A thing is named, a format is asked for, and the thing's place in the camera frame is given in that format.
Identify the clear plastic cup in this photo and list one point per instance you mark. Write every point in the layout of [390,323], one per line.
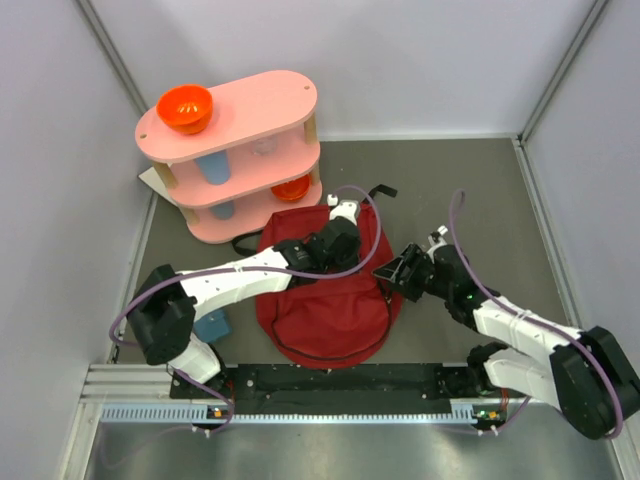
[264,146]

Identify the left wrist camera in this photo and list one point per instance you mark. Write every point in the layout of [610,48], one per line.
[346,209]

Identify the orange bowl lower shelf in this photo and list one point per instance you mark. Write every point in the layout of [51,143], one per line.
[293,190]

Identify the blue plastic cup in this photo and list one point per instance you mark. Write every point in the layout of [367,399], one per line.
[215,167]

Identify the white paper sheet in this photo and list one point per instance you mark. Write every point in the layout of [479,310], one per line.
[152,179]

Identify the red backpack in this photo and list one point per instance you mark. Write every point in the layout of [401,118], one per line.
[335,323]

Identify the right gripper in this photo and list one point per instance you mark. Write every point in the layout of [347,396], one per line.
[394,269]

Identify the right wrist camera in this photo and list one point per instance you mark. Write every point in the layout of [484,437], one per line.
[437,239]

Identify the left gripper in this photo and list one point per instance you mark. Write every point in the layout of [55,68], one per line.
[352,260]

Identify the pink three-tier wooden shelf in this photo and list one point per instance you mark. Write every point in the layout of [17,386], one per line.
[277,103]

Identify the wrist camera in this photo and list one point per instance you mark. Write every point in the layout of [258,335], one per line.
[437,239]
[346,209]

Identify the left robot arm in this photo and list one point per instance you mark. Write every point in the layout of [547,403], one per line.
[171,302]

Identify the orange bowl on top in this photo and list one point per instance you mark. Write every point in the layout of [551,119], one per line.
[186,109]

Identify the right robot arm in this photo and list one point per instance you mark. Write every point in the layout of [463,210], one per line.
[583,374]

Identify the aluminium frame rail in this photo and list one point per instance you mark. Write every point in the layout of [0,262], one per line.
[127,383]

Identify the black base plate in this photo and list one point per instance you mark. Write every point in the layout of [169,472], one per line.
[387,389]

